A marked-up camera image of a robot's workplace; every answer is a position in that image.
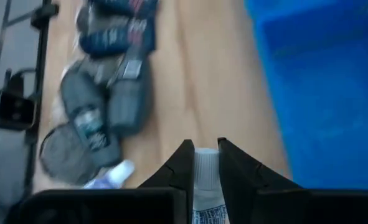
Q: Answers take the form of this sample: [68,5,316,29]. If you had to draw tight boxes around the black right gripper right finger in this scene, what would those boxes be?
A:
[217,137,302,224]

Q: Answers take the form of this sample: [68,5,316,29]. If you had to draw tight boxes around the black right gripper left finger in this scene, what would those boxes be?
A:
[138,139,196,224]

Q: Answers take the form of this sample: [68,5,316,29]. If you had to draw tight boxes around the white tube with ribbed cap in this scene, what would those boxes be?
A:
[191,147,230,224]

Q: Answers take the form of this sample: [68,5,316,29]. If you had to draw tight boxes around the white and lilac tube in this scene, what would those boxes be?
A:
[83,159,136,190]

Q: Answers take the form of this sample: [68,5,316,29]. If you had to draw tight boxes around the grey hair dryer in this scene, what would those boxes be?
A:
[60,67,123,168]

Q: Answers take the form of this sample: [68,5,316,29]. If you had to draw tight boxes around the dark grey toiletry tube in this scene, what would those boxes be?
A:
[106,46,151,137]

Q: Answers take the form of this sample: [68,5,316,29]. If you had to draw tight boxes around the blue slotted plastic basket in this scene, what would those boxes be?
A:
[243,0,368,190]

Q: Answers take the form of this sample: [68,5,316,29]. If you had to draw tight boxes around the bagged dark blue sachet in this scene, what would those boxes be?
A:
[77,17,158,59]
[88,0,159,18]

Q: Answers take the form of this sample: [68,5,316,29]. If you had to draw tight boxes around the black metal camera stand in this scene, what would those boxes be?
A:
[0,0,60,195]

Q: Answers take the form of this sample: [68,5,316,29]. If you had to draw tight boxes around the black grey-edged camera box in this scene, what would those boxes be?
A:
[0,70,37,131]

